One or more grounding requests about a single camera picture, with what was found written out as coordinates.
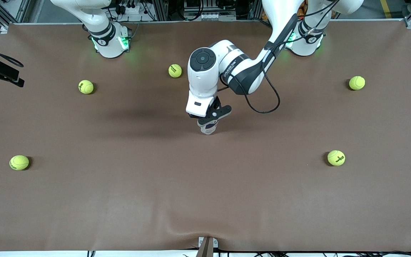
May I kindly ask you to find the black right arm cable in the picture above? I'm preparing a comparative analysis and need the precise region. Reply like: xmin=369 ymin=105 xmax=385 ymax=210
xmin=0 ymin=37 xmax=25 ymax=69

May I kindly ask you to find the white and navy tennis can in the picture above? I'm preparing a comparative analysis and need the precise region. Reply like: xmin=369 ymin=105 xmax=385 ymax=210
xmin=200 ymin=121 xmax=217 ymax=136

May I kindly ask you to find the brown table mat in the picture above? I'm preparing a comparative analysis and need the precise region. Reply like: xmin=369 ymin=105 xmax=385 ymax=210
xmin=0 ymin=21 xmax=411 ymax=252

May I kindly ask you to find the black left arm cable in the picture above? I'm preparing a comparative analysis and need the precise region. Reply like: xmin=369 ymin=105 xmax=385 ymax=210
xmin=220 ymin=0 xmax=341 ymax=114

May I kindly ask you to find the metal bracket with post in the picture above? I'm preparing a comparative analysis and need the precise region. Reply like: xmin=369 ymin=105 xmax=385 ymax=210
xmin=196 ymin=236 xmax=219 ymax=257

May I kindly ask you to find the white power strip with plugs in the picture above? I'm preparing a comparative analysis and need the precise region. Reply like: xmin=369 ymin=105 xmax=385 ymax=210
xmin=115 ymin=0 xmax=147 ymax=15

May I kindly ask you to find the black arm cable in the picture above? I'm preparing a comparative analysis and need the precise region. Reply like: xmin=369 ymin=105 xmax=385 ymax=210
xmin=220 ymin=0 xmax=341 ymax=114
xmin=0 ymin=37 xmax=25 ymax=69

